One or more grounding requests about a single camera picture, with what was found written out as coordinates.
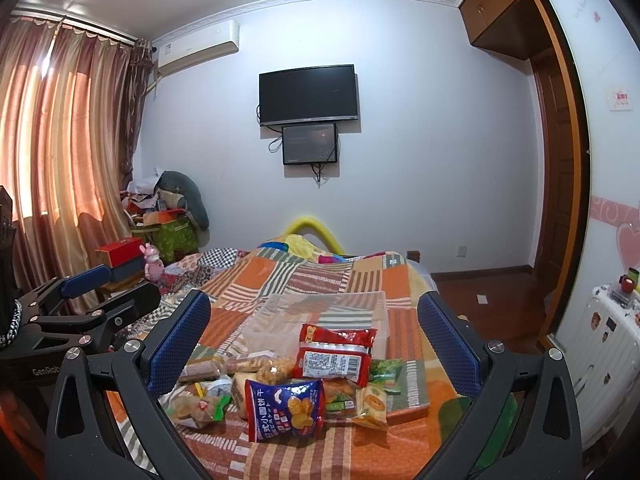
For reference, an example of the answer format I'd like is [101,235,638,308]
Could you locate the clear bag fried snacks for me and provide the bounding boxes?
[255,356,295,385]

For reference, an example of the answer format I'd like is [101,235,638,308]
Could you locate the wooden door frame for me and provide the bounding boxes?
[530,0,590,350]

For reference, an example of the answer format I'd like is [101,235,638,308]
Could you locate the red gift box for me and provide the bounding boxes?
[96,237,142,269]

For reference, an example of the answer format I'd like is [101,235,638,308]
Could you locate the pink orange curtain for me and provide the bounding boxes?
[1,16,151,290]

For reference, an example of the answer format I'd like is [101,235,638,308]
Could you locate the wooden wardrobe cabinet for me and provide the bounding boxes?
[460,0,551,60]

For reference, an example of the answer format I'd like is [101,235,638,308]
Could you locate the yellow fries snack bag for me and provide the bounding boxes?
[194,375,232,398]

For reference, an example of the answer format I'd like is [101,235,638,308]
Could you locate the beige wrapped cake block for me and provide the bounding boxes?
[231,372,262,420]

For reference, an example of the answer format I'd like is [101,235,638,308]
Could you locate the pink plush toy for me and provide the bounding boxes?
[139,243,164,283]

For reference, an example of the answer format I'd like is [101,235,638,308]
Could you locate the red snack bag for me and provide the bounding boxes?
[292,323,378,388]

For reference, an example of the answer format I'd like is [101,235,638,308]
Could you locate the small black wall monitor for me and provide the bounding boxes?
[282,124,338,166]

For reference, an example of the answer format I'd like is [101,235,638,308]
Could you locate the long purple biscuit pack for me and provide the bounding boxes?
[177,356,227,384]

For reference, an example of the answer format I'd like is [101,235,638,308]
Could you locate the wall mounted black television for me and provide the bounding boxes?
[258,64,359,127]

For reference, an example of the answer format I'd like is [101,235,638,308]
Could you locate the small bread snack pack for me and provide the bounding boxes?
[167,394,232,429]

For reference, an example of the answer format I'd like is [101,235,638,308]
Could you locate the yellow plush pillow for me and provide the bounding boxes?
[282,216,345,260]

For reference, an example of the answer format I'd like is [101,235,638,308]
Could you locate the patchwork orange bed blanket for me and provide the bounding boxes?
[132,242,471,479]

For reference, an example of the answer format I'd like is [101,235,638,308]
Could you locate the white suitcase with stickers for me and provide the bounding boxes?
[565,285,639,448]

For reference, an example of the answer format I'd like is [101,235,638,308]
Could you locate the green snack packet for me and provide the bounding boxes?
[369,359,404,394]

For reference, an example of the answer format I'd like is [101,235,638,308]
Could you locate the grey cushion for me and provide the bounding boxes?
[155,170,209,231]

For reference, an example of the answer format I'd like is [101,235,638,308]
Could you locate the clear plastic storage bin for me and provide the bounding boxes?
[241,292,390,360]

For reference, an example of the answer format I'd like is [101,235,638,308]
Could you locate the blue chips snack bag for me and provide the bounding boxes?
[244,379,326,442]

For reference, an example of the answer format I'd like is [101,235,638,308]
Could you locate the green patterned bag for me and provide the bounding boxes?
[131,216,198,264]

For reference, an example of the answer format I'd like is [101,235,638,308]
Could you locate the white air conditioner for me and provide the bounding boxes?
[157,20,240,76]

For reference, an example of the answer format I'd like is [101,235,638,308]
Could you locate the orange ring snack packet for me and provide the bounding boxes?
[352,382,388,431]

